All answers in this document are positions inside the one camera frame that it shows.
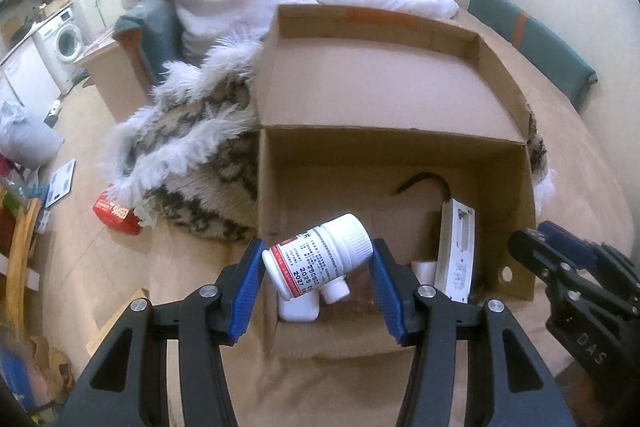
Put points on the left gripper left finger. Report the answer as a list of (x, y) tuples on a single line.
[(125, 381)]

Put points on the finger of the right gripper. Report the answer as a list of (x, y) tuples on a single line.
[(529, 247), (582, 253)]

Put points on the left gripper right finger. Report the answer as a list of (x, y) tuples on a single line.
[(508, 382)]

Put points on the white remote control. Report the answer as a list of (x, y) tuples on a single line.
[(456, 251)]

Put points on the pink bottle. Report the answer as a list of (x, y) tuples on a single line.
[(362, 295)]

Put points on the white medicine bottle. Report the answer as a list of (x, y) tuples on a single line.
[(319, 259)]

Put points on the white cylinder roll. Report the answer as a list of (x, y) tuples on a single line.
[(425, 271)]

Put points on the white rounded jar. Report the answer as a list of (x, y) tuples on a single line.
[(303, 309)]

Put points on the red packet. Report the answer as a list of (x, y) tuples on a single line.
[(117, 218)]

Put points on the green cushion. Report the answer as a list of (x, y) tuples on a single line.
[(564, 67)]

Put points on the wooden chair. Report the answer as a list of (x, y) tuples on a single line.
[(16, 278)]

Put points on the cardboard box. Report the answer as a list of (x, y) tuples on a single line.
[(381, 114)]

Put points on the black white fluffy rug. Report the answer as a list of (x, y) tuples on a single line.
[(192, 153)]

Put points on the grey plastic bag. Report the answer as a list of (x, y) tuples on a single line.
[(26, 141)]

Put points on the washing machine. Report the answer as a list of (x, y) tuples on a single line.
[(60, 43)]

